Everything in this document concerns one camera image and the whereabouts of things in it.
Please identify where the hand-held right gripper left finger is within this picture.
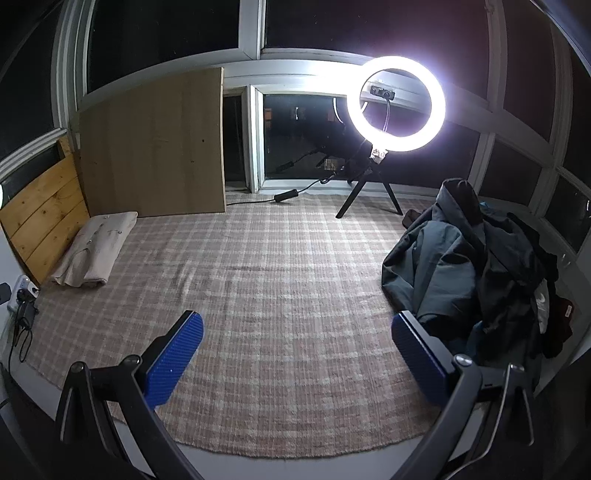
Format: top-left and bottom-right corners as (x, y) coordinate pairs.
(55, 310), (206, 480)

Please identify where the pine plank panel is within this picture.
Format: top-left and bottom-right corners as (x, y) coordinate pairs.
(0, 137), (90, 288)

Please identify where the white window frame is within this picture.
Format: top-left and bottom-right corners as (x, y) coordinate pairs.
(0, 0), (591, 259)

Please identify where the black cable with inline switch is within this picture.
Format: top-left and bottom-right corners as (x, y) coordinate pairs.
(225, 168), (352, 205)

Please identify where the black power adapter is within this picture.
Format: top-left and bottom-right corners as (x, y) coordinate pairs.
(15, 299), (38, 326)

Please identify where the folded beige garment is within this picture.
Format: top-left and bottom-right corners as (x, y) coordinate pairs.
(50, 211), (139, 288)

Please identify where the pile of dark clothes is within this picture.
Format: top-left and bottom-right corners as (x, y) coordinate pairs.
(381, 178), (575, 393)

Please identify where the white ring light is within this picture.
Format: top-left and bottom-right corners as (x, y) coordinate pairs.
(346, 55), (447, 153)

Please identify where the large brown wooden board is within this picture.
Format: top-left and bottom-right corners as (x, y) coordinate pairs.
(76, 67), (227, 219)

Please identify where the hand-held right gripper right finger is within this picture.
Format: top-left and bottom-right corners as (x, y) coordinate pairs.
(390, 310), (536, 480)

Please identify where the white power strip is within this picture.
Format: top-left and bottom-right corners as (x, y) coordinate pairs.
(4, 274), (40, 305)

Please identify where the black tripod stand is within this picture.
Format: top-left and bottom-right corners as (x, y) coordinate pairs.
(336, 141), (404, 220)

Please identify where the plaid beige rug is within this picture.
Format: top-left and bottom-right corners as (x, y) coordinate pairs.
(23, 191), (462, 460)

